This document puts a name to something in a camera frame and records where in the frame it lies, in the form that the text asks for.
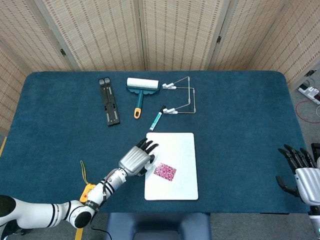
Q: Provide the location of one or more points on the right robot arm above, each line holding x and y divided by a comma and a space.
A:
315, 222

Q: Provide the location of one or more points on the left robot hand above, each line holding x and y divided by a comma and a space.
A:
132, 160

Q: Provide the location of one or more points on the yellow tape measure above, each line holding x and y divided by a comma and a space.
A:
86, 193

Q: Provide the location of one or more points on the white whiteboard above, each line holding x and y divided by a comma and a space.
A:
180, 150

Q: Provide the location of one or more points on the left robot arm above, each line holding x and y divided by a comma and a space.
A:
37, 212

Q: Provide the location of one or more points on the blue tablecloth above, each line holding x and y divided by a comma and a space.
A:
62, 125

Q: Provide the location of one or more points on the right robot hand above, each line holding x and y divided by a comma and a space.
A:
307, 180

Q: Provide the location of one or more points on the black folded laptop stand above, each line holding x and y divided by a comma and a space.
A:
110, 105

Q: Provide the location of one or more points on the woven folding screen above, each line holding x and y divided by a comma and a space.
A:
100, 32

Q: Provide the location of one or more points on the black screen hinge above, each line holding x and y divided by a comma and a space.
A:
219, 39
63, 52

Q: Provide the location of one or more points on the black box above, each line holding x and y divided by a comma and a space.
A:
316, 150

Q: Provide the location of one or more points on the teal lint roller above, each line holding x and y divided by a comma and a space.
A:
140, 100

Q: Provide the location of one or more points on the green whiteboard marker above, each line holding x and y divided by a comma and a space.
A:
155, 121

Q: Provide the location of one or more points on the white power strip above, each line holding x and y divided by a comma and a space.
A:
308, 92

